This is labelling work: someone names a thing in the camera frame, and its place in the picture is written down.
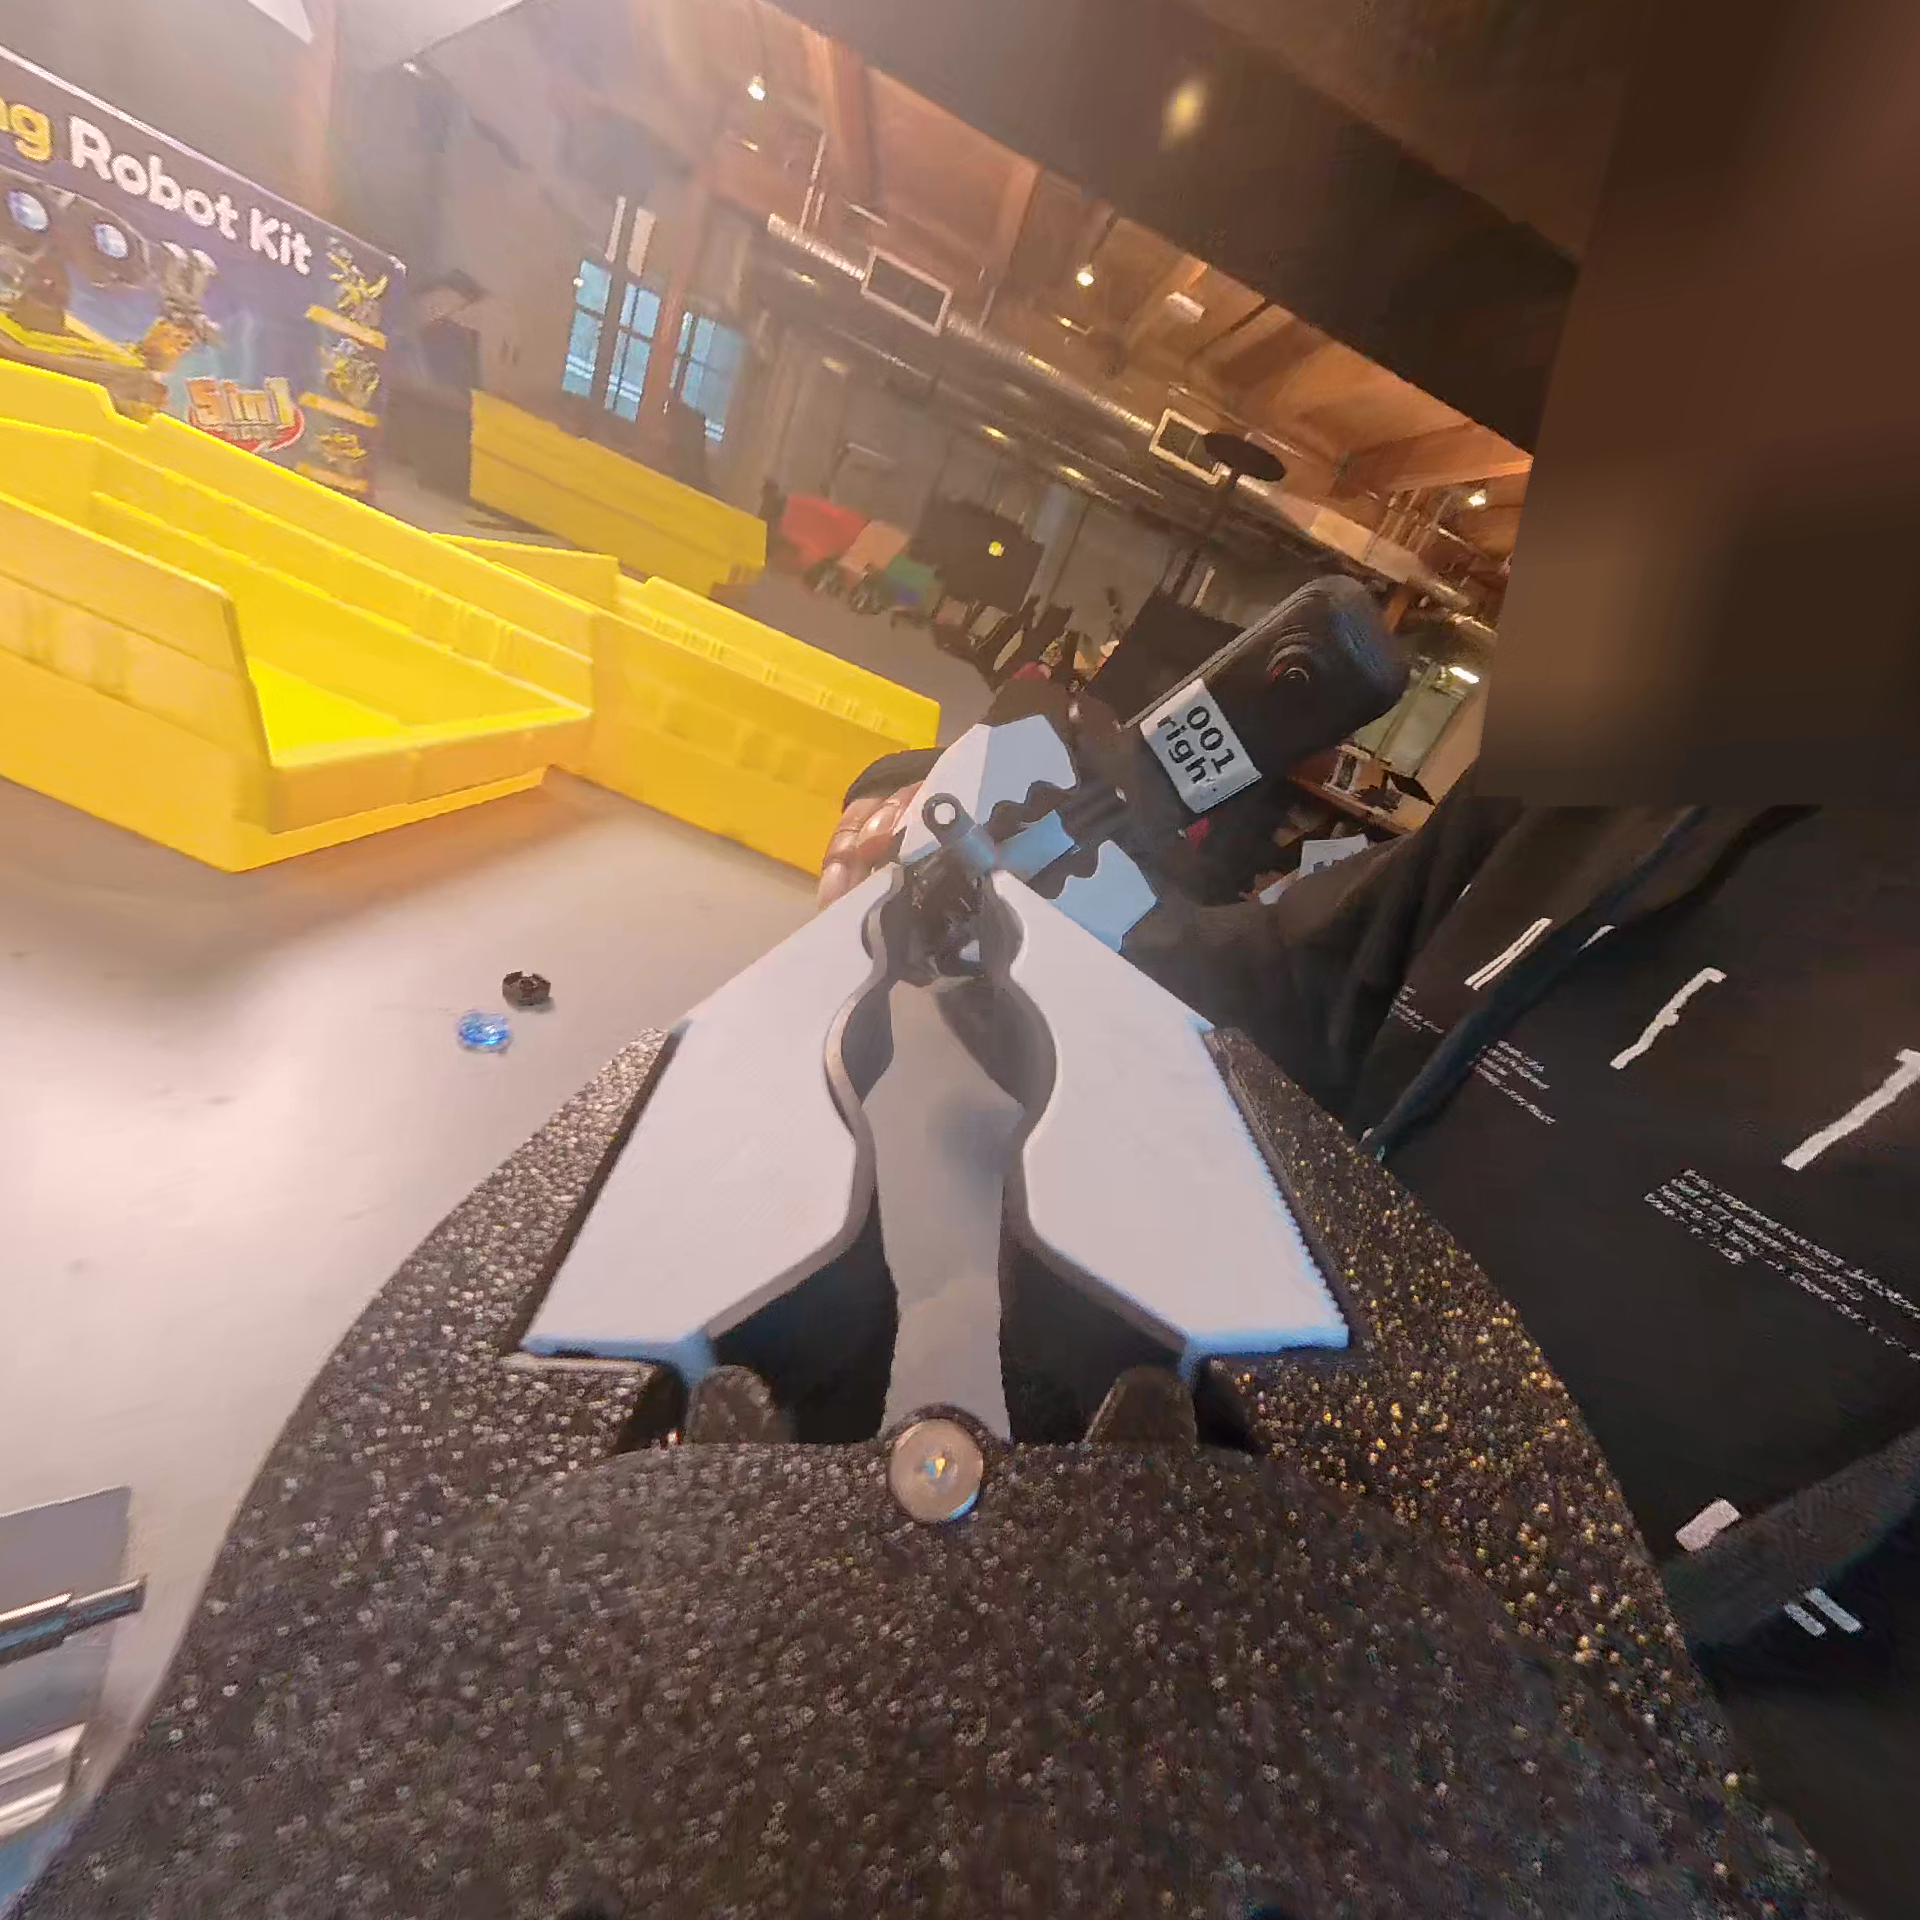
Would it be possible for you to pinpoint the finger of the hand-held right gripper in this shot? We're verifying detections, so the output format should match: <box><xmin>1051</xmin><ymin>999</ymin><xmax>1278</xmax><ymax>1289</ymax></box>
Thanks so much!
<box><xmin>1030</xmin><ymin>835</ymin><xmax>1163</xmax><ymax>952</ymax></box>
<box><xmin>893</xmin><ymin>717</ymin><xmax>1085</xmax><ymax>873</ymax></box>

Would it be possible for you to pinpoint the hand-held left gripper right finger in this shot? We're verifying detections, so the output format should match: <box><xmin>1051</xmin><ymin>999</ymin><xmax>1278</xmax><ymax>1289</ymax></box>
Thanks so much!
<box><xmin>978</xmin><ymin>873</ymin><xmax>1353</xmax><ymax>1433</ymax></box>

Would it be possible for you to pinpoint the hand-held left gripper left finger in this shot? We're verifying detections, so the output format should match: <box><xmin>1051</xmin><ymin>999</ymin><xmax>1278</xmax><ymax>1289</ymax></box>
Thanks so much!
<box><xmin>513</xmin><ymin>873</ymin><xmax>905</xmax><ymax>1419</ymax></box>

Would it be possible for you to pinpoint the small black grey brick assembly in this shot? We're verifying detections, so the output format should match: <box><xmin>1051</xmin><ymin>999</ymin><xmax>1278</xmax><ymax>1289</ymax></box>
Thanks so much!
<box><xmin>885</xmin><ymin>791</ymin><xmax>1003</xmax><ymax>984</ymax></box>

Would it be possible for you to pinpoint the person's right forearm black sleeve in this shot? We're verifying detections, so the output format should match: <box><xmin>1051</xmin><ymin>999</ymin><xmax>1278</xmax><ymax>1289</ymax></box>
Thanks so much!
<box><xmin>1123</xmin><ymin>779</ymin><xmax>1501</xmax><ymax>1113</ymax></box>

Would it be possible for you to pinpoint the person's right hand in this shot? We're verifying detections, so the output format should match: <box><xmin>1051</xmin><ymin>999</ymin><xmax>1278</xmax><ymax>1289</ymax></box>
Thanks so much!
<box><xmin>816</xmin><ymin>747</ymin><xmax>950</xmax><ymax>910</ymax></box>

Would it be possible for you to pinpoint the black disc on pole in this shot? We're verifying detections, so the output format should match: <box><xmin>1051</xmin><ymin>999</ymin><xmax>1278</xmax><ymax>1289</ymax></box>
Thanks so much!
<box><xmin>1176</xmin><ymin>433</ymin><xmax>1288</xmax><ymax>601</ymax></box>

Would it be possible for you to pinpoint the open-front yellow plastic bin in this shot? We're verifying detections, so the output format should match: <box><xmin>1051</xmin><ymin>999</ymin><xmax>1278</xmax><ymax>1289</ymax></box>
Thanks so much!
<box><xmin>0</xmin><ymin>490</ymin><xmax>593</xmax><ymax>874</ymax></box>

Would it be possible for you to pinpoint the paned window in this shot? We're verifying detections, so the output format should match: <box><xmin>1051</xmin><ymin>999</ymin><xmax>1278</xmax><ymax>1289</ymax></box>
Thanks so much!
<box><xmin>561</xmin><ymin>256</ymin><xmax>745</xmax><ymax>443</ymax></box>

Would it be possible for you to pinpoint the person's black printed hoodie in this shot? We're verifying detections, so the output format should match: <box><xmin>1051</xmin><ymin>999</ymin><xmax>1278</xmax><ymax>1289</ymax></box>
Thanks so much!
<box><xmin>1319</xmin><ymin>795</ymin><xmax>1920</xmax><ymax>1920</ymax></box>

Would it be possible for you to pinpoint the yellow open storage bin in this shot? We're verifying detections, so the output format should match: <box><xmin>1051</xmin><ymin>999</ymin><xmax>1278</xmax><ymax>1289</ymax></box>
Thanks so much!
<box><xmin>0</xmin><ymin>352</ymin><xmax>624</xmax><ymax>706</ymax></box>

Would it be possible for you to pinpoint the dark metal rod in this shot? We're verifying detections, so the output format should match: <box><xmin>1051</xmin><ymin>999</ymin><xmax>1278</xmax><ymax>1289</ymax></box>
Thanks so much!
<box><xmin>0</xmin><ymin>1582</ymin><xmax>146</xmax><ymax>1658</ymax></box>

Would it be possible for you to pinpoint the grey panel brick assembly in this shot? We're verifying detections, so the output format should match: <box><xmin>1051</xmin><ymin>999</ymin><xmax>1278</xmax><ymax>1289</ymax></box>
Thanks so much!
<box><xmin>0</xmin><ymin>1485</ymin><xmax>143</xmax><ymax>1801</ymax></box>

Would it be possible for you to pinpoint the toy robot kit box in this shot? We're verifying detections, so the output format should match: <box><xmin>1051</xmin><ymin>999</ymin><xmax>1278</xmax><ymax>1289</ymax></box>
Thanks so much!
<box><xmin>0</xmin><ymin>45</ymin><xmax>407</xmax><ymax>496</ymax></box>

